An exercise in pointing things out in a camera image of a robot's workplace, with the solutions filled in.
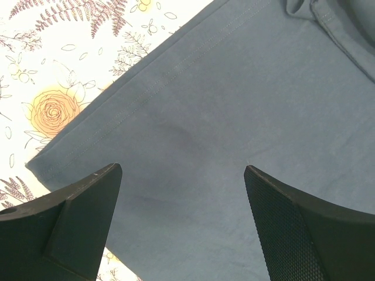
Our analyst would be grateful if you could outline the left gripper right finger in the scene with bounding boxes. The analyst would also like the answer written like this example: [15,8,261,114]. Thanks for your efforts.
[244,166,374,281]

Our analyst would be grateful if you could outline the blue grey t shirt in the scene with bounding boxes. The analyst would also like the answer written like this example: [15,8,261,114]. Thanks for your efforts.
[27,1,374,280]

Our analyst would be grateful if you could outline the floral table mat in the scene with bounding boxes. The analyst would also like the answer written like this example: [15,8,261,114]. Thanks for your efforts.
[0,0,223,281]

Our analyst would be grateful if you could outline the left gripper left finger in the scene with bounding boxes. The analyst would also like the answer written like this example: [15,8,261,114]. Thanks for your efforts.
[1,163,122,280]

